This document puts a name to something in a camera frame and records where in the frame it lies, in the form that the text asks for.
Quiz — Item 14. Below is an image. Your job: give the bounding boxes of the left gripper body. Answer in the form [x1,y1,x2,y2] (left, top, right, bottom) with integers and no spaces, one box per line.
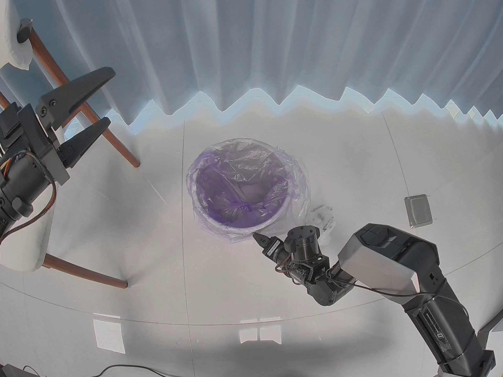
[0,104,71,220]

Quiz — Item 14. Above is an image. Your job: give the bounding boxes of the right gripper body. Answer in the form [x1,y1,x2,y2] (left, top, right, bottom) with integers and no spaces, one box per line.
[263,239,294,267]

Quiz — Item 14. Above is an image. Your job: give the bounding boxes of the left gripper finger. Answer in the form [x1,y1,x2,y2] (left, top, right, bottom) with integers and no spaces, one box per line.
[35,67,116,133]
[58,117,112,170]

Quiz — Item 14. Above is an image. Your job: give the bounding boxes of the purple plastic bag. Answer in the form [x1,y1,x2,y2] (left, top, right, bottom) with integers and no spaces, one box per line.
[185,138,312,245]

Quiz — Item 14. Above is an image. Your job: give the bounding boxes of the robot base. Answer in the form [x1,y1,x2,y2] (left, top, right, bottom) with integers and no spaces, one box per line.
[476,313,503,377]

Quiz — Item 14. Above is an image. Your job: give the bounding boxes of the white trash bin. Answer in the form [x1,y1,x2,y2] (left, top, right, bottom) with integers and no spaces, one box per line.
[192,140,294,235]

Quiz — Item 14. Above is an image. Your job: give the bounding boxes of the crumpled white paper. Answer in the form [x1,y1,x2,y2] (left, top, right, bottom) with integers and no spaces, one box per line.
[310,206,337,245]

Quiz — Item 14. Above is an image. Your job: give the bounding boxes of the white cushioned wooden chair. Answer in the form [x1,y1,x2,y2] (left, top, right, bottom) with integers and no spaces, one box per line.
[0,0,141,289]

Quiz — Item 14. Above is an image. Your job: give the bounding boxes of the white curtain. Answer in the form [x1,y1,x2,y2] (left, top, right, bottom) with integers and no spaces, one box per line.
[0,0,503,133]

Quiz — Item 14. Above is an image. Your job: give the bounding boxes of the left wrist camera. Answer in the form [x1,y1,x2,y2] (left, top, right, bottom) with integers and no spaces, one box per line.
[0,104,21,154]

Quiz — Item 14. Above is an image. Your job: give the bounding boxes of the black cable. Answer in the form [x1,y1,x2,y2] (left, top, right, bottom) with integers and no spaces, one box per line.
[92,364,167,377]

